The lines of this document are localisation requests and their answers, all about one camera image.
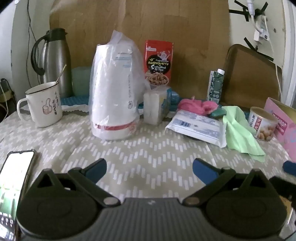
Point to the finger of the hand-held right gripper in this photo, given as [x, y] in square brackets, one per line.
[290, 166]
[282, 185]

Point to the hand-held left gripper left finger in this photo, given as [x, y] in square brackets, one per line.
[97, 170]

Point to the white enamel mug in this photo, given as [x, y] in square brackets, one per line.
[44, 109]

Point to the green drink carton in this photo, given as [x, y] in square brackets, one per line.
[215, 85]

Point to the light green cloth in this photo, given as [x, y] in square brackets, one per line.
[240, 134]

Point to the bagged stack of white cups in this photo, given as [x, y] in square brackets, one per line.
[111, 92]

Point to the pink cardboard box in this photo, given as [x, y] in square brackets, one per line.
[285, 125]

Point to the tin can of nuts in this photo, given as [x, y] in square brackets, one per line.
[262, 125]

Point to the blue plastic packet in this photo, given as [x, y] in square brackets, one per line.
[173, 97]

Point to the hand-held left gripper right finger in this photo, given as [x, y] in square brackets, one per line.
[203, 171]

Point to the white power adapter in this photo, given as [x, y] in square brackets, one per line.
[261, 34]

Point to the metal spoon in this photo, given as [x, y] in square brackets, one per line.
[60, 74]

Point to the beige patterned tablecloth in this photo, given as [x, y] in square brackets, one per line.
[138, 150]

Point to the red snack box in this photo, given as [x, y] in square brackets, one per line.
[159, 53]

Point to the teal textured mat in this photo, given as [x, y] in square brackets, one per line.
[69, 100]

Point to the crossed black tape strips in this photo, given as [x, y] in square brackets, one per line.
[241, 10]

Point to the black tape strip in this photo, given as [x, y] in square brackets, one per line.
[248, 41]
[266, 55]

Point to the smartphone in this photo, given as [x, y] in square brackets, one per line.
[11, 180]

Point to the pink fluffy scrunchie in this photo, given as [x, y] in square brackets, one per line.
[192, 104]

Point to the translucent green plastic cup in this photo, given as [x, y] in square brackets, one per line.
[81, 81]

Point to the stainless steel thermos jug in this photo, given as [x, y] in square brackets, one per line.
[55, 58]

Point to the brown chair back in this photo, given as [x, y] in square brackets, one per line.
[249, 76]

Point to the white wet wipes packet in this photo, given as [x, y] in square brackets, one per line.
[196, 128]

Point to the wooden board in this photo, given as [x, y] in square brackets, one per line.
[185, 34]

